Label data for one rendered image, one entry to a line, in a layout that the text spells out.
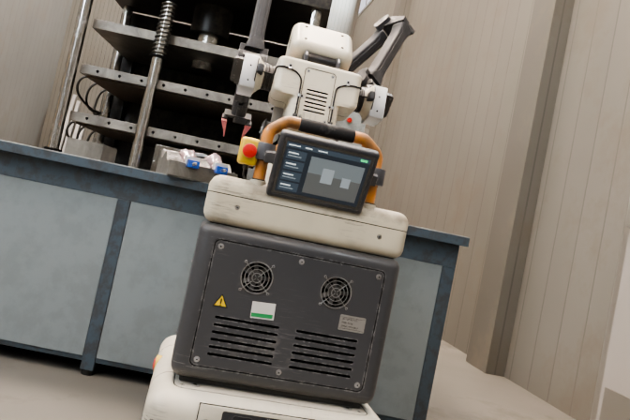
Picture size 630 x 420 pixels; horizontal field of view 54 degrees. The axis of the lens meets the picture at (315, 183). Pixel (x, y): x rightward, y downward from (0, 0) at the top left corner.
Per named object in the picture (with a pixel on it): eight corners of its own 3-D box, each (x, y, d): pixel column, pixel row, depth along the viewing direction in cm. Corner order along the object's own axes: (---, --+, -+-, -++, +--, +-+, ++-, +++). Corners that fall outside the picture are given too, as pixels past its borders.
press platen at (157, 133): (277, 163, 324) (280, 154, 324) (67, 119, 320) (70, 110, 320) (279, 172, 398) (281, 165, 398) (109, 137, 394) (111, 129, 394)
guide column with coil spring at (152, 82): (121, 239, 314) (176, -9, 321) (110, 237, 314) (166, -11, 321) (124, 238, 319) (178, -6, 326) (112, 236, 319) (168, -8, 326)
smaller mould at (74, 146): (99, 161, 253) (104, 144, 253) (63, 153, 252) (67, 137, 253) (113, 165, 273) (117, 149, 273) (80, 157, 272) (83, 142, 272)
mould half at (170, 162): (234, 188, 238) (241, 160, 239) (167, 173, 229) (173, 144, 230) (212, 186, 285) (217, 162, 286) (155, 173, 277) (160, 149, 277)
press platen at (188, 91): (288, 116, 325) (290, 107, 325) (79, 72, 322) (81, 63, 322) (288, 134, 399) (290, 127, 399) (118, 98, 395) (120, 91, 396)
